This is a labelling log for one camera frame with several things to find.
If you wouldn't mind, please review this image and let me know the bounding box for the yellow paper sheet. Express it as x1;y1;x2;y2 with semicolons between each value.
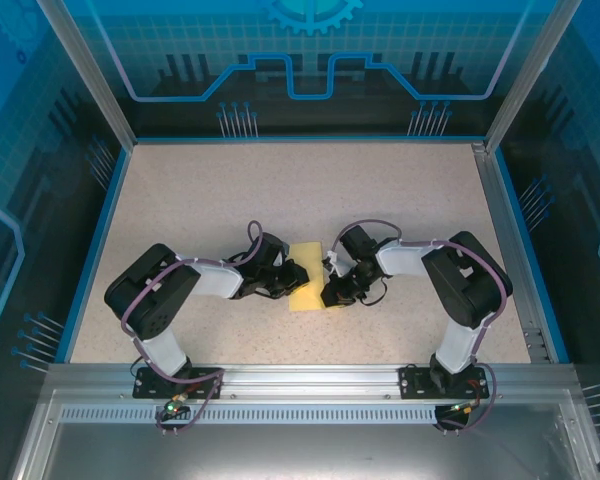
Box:
287;241;327;313

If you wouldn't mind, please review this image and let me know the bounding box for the grey metal panel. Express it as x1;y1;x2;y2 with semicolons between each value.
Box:
9;389;600;480

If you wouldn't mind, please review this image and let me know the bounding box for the blue table edge strip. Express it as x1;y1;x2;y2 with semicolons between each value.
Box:
494;147;572;364
54;147;132;365

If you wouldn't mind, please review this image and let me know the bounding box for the aluminium mounting rail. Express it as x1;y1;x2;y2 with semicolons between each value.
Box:
47;363;577;399

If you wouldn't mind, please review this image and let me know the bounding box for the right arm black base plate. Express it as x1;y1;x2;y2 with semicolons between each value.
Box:
398;364;491;400

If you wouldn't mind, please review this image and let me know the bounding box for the slotted grey cable duct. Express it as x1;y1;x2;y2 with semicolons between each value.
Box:
59;405;444;424

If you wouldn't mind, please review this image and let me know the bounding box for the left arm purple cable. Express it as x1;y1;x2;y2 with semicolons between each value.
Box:
121;219;265;437

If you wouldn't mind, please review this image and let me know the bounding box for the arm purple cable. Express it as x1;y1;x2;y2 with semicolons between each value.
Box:
328;218;514;436
121;219;265;437

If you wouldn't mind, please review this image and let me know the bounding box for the cable connector with orange wires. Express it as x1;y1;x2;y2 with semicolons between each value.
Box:
444;398;483;417

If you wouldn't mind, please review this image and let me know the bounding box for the aluminium side rail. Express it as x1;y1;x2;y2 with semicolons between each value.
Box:
472;142;554;364

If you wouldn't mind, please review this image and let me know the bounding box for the cable connector with green light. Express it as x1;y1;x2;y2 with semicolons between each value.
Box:
160;393;190;417

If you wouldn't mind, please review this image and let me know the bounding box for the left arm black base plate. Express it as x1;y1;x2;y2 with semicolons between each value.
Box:
132;366;225;400

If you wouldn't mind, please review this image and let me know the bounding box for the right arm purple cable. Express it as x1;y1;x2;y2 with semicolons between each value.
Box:
328;218;514;436

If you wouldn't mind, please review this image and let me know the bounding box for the aluminium frame post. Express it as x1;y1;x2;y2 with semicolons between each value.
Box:
484;0;584;154
36;0;139;150

